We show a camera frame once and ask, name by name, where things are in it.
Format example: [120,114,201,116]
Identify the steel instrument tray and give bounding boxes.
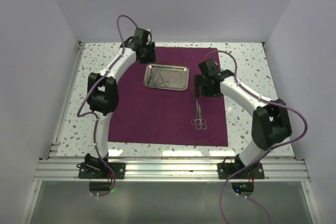
[143,63,190,91]

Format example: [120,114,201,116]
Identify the steel forceps with rings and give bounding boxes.
[191,100,200,125]

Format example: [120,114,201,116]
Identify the small steel scissors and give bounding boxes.
[195,105,207,130]

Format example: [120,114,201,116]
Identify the purple cloth wrap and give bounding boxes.
[108,47,228,147]

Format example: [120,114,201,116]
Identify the steel tweezers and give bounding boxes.
[147,67,158,88]

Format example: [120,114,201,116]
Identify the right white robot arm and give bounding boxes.
[194,59,292,178]

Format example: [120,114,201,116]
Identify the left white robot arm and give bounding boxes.
[85,28,156,178]

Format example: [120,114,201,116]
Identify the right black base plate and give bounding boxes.
[217,161,265,179]

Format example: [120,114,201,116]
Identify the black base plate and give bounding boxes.
[76,162,126,179]
[217,161,265,179]

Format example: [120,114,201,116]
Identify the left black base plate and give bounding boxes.
[76,162,126,179]

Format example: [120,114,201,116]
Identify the aluminium left side rail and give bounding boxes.
[47,41,86,159]

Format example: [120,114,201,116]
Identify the aluminium rail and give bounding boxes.
[33,157,310,182]
[47,41,86,159]

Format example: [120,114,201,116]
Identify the aluminium front rail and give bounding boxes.
[33,157,310,182]

